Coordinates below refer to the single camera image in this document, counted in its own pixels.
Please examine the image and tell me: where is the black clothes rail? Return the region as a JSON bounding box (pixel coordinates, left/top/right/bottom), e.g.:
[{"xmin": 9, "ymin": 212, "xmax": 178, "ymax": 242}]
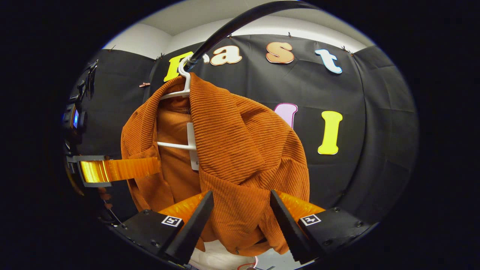
[{"xmin": 184, "ymin": 0, "xmax": 319, "ymax": 72}]

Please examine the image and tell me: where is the black backdrop cloth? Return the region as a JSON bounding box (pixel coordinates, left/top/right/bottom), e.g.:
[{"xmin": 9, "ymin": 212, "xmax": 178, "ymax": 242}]
[{"xmin": 69, "ymin": 34, "xmax": 419, "ymax": 225}]

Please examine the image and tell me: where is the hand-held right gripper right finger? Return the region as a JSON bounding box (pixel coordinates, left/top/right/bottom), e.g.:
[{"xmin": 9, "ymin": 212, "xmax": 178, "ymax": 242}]
[{"xmin": 269, "ymin": 189, "xmax": 375, "ymax": 264}]

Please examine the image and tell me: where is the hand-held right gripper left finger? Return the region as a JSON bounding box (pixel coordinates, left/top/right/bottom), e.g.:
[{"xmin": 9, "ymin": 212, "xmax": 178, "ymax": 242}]
[{"xmin": 112, "ymin": 190, "xmax": 215, "ymax": 265}]

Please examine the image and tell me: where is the white plastic clothes hanger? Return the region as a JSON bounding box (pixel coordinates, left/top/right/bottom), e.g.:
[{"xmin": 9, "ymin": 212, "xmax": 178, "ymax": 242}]
[{"xmin": 157, "ymin": 56, "xmax": 199, "ymax": 151}]

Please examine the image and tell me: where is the orange corduroy jacket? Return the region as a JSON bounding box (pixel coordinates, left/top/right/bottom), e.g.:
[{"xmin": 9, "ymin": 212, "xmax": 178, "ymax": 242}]
[{"xmin": 121, "ymin": 72, "xmax": 311, "ymax": 258}]

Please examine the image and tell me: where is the white laundry hamper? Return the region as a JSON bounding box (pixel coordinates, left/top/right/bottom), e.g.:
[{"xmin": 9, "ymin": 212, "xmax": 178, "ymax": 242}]
[{"xmin": 189, "ymin": 240, "xmax": 260, "ymax": 270}]

